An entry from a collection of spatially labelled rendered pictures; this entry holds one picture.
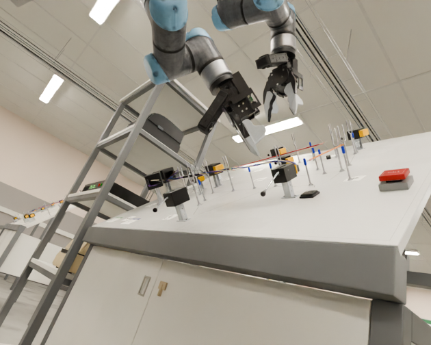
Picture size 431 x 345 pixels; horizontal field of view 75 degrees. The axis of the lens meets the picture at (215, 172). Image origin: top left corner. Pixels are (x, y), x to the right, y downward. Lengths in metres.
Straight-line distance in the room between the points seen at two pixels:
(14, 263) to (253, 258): 3.27
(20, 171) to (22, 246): 4.58
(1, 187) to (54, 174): 1.12
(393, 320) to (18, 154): 8.01
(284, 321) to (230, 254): 0.16
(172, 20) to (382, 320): 0.62
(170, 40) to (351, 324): 0.61
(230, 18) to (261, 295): 0.75
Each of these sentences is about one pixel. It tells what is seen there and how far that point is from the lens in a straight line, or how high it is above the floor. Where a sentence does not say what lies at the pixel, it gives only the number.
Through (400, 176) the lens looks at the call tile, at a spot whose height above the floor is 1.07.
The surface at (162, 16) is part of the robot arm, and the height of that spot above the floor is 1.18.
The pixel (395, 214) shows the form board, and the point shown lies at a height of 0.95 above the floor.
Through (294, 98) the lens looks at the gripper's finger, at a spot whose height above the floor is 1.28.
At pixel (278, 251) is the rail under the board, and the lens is 0.54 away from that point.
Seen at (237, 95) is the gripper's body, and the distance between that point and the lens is 0.71.
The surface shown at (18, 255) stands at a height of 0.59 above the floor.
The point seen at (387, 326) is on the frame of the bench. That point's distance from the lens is 0.49.
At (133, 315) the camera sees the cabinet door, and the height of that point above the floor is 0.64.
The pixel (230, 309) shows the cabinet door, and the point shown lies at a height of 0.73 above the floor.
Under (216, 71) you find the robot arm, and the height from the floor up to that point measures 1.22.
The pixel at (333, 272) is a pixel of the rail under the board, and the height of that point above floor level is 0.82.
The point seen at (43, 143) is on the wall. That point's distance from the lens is 8.29.
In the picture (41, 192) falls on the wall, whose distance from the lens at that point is 8.11.
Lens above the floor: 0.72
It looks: 25 degrees up
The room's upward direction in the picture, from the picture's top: 19 degrees clockwise
